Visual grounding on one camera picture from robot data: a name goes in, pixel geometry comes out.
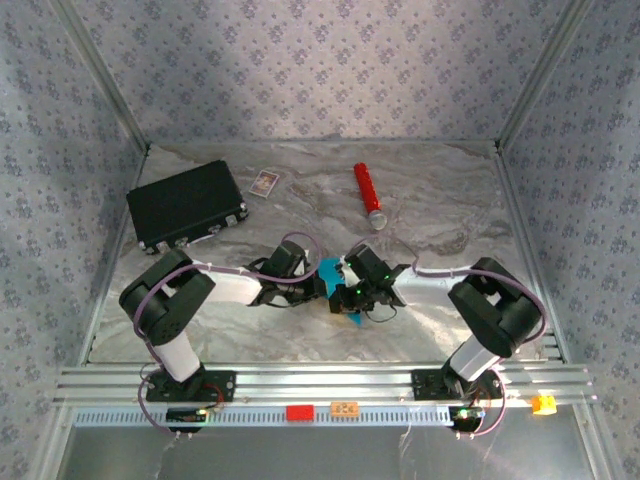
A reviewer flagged red microphone silver head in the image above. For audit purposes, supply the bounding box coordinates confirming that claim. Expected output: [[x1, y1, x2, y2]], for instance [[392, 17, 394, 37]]
[[353, 162, 389, 231]]

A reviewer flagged small playing card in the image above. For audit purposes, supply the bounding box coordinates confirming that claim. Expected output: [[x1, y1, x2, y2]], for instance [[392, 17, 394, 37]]
[[248, 169, 280, 198]]

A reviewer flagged black hard case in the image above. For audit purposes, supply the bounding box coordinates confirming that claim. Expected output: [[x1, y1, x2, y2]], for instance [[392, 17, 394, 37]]
[[125, 159, 250, 256]]

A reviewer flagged yellow orange plastic block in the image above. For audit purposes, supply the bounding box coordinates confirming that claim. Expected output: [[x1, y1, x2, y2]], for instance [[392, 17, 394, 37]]
[[530, 394, 558, 416]]

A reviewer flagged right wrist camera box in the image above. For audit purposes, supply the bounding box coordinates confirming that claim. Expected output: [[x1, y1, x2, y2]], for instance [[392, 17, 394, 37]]
[[338, 255, 362, 287]]

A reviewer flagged aluminium mounting rail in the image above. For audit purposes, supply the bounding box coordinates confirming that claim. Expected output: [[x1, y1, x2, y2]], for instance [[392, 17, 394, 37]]
[[52, 363, 599, 406]]

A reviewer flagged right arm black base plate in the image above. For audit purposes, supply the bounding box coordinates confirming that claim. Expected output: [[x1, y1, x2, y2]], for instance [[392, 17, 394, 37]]
[[411, 368, 503, 401]]

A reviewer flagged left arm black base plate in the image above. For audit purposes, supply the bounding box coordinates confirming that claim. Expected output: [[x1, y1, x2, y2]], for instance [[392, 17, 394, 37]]
[[145, 369, 237, 403]]

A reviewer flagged slotted grey cable duct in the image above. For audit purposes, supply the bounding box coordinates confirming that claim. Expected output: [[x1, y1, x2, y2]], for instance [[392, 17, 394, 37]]
[[72, 405, 469, 429]]

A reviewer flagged aluminium side rail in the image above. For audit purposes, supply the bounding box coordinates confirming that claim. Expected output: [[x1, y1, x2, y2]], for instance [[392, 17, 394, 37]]
[[492, 143, 570, 364], [78, 143, 152, 366]]

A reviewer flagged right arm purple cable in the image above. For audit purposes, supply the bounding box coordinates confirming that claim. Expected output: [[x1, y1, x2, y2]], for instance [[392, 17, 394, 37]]
[[344, 238, 549, 440]]

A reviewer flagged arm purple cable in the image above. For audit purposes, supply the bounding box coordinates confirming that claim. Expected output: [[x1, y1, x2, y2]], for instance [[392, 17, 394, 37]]
[[135, 232, 324, 441], [344, 238, 549, 440]]

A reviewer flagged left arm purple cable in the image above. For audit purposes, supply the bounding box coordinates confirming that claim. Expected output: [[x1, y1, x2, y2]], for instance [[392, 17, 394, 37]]
[[135, 232, 324, 441]]

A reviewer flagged aluminium frame post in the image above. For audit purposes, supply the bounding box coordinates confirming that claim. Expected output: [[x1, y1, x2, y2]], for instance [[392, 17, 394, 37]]
[[496, 0, 600, 150], [52, 0, 151, 151]]

